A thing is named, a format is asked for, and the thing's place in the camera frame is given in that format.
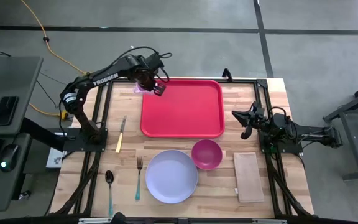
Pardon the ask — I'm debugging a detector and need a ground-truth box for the red plastic tray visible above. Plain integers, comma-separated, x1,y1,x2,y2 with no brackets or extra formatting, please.
140,78,226,139

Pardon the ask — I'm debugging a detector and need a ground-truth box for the grey metal table frame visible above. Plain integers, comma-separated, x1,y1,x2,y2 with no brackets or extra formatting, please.
323,79,358,182

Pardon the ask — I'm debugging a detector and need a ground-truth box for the beige napkin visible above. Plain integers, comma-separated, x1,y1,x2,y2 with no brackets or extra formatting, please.
233,152,265,204

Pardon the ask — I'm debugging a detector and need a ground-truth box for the black aluminium table frame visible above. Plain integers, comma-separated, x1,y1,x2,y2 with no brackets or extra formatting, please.
48,77,316,224

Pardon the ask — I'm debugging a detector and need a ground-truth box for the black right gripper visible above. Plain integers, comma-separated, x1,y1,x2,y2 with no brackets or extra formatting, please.
231,101,267,140

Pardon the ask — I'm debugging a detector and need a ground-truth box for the yellow cable with splitter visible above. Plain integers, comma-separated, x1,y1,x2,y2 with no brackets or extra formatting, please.
29,102,70,121

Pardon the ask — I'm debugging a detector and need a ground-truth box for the black table clamp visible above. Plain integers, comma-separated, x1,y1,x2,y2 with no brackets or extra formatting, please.
221,68,234,83

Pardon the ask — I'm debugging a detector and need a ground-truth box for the black computer mouse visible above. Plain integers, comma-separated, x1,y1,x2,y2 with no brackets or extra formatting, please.
0,144,20,173

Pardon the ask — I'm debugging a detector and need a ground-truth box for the black smartphone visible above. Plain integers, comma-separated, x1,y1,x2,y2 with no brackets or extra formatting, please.
0,95,19,127

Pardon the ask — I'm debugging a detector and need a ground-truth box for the white printed box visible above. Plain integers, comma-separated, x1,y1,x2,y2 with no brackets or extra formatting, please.
45,147,67,169

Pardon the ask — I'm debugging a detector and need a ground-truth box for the yellow extension cable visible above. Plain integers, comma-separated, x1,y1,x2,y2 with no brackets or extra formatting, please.
19,0,88,75

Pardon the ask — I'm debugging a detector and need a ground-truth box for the magenta bowl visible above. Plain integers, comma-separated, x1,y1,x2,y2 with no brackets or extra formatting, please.
191,139,223,171

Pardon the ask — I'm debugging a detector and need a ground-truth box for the silver metal bracket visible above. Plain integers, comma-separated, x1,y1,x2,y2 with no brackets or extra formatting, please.
252,218,288,224
78,217,114,224

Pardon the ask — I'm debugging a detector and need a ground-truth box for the knife with cream handle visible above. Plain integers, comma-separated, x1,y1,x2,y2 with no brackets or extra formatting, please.
115,115,127,154

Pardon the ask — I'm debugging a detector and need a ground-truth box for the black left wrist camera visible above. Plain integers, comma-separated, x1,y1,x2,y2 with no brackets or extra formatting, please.
146,52,165,70

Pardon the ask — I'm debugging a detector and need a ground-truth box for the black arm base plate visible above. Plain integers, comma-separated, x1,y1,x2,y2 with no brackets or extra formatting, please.
259,130,304,154
63,127,109,153

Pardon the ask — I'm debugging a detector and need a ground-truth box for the fork with teal handle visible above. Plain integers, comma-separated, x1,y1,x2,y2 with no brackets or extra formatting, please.
135,156,144,202

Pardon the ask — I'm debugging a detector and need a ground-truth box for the grey computer desk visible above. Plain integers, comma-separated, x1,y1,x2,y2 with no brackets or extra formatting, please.
0,55,45,213

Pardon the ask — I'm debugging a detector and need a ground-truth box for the pink mug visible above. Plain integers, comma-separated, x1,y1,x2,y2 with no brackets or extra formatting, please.
133,82,152,95

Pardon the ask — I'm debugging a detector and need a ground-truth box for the spoon with teal handle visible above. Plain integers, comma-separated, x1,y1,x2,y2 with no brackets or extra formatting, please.
104,170,115,217

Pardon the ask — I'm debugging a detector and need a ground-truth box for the lilac round plate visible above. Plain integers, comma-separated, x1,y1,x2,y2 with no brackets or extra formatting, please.
145,149,199,205

